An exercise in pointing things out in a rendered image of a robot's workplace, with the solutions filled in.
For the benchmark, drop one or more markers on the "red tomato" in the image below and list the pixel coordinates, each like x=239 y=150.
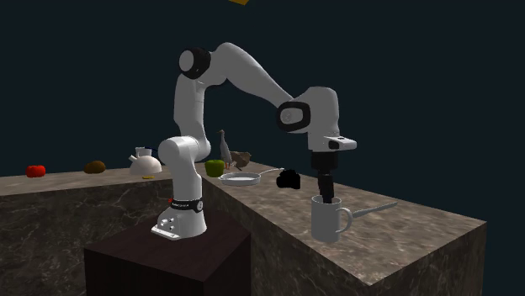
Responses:
x=35 y=171

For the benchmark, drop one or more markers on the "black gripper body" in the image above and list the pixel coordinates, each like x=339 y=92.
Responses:
x=326 y=172

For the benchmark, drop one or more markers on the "white kettle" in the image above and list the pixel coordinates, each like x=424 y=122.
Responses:
x=144 y=164

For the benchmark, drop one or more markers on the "brown rock-shaped object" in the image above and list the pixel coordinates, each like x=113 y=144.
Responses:
x=241 y=158

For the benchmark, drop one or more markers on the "grey frying pan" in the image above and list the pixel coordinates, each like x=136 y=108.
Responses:
x=240 y=178

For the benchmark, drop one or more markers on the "yellow ceiling object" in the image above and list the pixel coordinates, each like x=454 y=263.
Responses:
x=239 y=1

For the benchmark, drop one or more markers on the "dark robot stand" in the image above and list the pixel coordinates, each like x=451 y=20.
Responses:
x=172 y=262

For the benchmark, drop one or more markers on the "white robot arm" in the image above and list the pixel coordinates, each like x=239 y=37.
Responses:
x=188 y=102

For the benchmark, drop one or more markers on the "brown round potato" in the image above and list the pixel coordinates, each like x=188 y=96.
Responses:
x=94 y=167

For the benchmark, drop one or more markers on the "white mug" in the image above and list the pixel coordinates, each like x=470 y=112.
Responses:
x=325 y=221

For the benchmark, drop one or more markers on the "small yellow flat disc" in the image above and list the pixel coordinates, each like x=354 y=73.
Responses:
x=148 y=177

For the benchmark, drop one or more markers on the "green bell pepper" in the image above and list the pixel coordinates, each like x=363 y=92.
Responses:
x=215 y=167

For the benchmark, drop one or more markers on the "black camera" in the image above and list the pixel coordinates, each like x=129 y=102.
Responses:
x=288 y=179

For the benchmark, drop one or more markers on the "white goose figure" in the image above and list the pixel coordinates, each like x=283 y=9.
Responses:
x=225 y=151

